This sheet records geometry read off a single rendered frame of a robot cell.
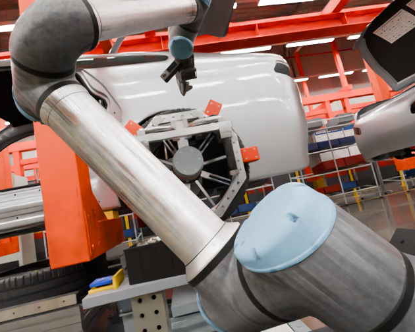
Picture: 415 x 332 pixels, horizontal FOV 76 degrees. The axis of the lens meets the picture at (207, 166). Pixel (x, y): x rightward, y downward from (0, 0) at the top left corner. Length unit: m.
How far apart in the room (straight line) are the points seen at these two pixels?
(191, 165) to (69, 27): 0.71
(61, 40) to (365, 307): 0.64
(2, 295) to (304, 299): 1.46
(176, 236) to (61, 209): 0.86
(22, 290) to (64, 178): 0.59
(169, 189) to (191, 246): 0.11
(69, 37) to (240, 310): 0.57
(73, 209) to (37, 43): 0.82
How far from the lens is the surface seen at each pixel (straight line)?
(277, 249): 0.35
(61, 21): 0.61
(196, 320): 1.38
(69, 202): 1.29
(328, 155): 7.25
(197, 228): 0.49
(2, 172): 4.70
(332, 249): 0.37
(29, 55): 0.62
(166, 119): 1.34
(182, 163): 1.13
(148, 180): 0.51
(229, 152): 1.08
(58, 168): 1.33
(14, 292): 1.64
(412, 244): 0.62
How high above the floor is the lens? 0.66
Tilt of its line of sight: 8 degrees up
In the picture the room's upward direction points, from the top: 12 degrees counter-clockwise
